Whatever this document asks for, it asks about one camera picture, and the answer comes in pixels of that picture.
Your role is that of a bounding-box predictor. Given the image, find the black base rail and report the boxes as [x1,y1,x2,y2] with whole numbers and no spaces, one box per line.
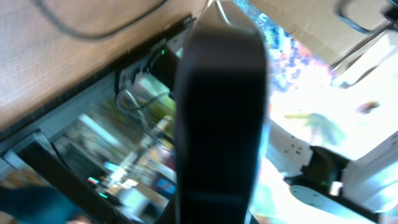
[1,15,196,152]

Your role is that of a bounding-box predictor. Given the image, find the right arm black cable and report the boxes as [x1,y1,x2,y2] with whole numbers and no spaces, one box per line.
[335,0,398,35]

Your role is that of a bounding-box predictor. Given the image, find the Samsung Galaxy smartphone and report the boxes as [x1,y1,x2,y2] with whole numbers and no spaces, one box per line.
[174,1,270,223]

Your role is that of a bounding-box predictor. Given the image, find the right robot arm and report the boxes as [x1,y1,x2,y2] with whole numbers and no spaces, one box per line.
[266,121,397,223]

